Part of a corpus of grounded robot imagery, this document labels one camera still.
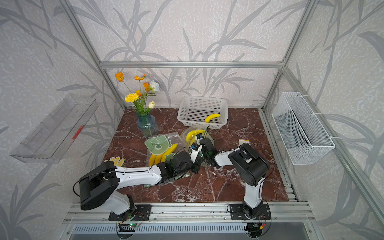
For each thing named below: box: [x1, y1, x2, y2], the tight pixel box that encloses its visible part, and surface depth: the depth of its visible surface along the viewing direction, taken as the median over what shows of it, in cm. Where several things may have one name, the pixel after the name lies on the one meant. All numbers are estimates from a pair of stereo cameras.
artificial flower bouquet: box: [115, 72, 160, 117], surface depth 93 cm
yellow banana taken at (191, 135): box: [186, 129, 206, 146], surface depth 98 cm
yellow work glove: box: [104, 156, 125, 167], surface depth 94 cm
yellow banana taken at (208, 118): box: [204, 113, 222, 123], surface depth 113 cm
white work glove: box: [238, 139, 250, 147], surface depth 103 cm
